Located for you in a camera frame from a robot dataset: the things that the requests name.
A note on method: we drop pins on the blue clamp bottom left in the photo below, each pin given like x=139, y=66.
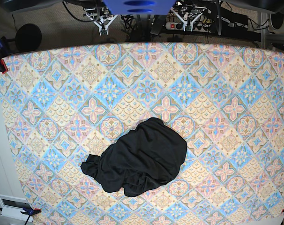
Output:
x=29, y=211

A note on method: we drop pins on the black round stool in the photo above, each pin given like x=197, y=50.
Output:
x=28, y=38

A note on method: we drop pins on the red black clamp left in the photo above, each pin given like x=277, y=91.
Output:
x=0, y=64

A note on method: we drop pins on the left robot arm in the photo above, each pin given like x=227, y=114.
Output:
x=190, y=11

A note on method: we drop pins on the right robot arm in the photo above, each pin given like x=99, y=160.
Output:
x=94, y=13

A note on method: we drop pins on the black long-sleeve t-shirt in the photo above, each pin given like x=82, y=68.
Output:
x=141, y=160

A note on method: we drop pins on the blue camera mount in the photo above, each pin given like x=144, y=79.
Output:
x=139, y=7

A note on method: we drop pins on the white power strip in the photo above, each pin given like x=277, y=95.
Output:
x=180, y=26

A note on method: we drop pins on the patterned tablecloth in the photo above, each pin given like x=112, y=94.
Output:
x=226, y=102

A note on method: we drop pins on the white round speaker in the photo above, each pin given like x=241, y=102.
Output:
x=276, y=20

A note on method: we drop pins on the white wall vent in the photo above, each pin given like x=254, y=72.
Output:
x=16, y=202

